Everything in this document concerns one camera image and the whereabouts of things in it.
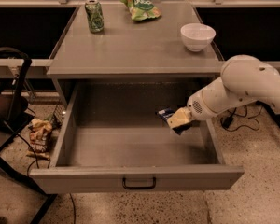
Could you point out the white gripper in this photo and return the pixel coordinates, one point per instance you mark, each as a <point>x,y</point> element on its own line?
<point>196,107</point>

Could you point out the dark blue rxbar wrapper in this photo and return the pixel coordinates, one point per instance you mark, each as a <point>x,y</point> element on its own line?
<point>167,113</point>

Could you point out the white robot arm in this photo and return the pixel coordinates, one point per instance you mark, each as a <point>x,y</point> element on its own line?
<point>243,80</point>

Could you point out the open grey top drawer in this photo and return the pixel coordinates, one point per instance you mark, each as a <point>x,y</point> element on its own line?
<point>111,131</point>

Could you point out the grey metal cabinet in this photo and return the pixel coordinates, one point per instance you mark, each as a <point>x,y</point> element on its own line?
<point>126,48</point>

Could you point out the white ceramic bowl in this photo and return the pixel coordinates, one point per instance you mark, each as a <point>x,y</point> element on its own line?
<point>197,36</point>

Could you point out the green chip bag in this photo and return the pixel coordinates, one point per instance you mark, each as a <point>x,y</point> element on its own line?
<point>141,10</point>

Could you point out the green soda can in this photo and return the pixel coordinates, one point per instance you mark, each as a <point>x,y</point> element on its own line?
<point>94,16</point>

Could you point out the crumpled snack bag on floor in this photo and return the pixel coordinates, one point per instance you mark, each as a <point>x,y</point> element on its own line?
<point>39,139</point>

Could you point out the black drawer handle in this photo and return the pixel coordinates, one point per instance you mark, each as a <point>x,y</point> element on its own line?
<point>139,184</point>

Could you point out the black chair frame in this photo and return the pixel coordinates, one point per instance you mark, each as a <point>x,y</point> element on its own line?
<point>12,118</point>

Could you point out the horizontal metal rail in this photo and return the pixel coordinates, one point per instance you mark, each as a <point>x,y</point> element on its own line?
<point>19,62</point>

